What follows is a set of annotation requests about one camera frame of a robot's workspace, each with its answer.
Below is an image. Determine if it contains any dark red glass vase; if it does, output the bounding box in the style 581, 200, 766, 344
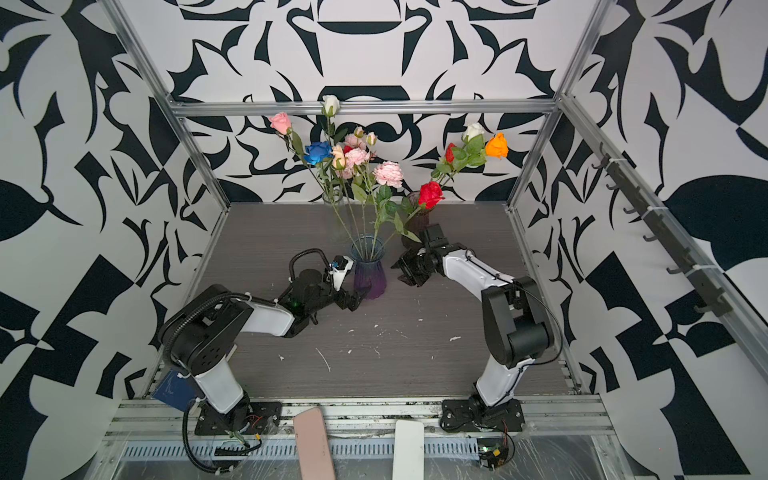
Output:
400, 191, 433, 237

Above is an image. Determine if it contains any blue purple glass vase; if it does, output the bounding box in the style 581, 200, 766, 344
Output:
350, 234, 387, 300

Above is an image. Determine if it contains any white rose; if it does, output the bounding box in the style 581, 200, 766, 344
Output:
438, 123, 486, 187
322, 95, 347, 147

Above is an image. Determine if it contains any cream peach rose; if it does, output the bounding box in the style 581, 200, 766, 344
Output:
331, 144, 370, 242

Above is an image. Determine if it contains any pink spray roses stem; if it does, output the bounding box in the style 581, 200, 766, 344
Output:
344, 126, 368, 150

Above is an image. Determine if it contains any orange rose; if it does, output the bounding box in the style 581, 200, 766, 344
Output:
484, 133, 509, 165

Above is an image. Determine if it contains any pink carnation stem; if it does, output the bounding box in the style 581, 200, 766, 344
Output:
356, 132, 404, 240

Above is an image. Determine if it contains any clear glass vase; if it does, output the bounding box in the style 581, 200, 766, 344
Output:
322, 185, 345, 208

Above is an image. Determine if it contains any pink rose single stem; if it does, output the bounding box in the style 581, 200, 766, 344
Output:
268, 112, 328, 194

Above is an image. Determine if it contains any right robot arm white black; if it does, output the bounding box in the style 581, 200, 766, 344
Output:
392, 224, 556, 408

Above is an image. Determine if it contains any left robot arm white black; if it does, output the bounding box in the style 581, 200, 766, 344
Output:
157, 249, 367, 475

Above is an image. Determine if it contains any blue book yellow label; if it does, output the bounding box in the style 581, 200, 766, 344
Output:
151, 370, 198, 412

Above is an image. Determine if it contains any pink flat paddle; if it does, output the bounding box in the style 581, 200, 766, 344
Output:
293, 407, 336, 480

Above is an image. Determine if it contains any white flat paddle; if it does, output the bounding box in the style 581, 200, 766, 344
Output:
392, 420, 425, 480

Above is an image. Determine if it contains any small circuit board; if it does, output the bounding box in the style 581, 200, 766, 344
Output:
478, 436, 516, 471

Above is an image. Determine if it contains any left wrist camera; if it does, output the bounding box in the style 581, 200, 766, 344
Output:
329, 255, 355, 291

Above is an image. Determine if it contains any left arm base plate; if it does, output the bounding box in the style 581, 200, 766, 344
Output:
194, 401, 283, 436

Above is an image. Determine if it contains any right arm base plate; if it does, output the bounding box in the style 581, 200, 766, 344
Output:
439, 395, 526, 433

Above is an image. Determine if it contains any aluminium frame rail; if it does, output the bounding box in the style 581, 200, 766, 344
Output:
170, 99, 556, 117

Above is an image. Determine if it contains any wall hook rack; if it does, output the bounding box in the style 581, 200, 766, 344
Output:
594, 142, 734, 317

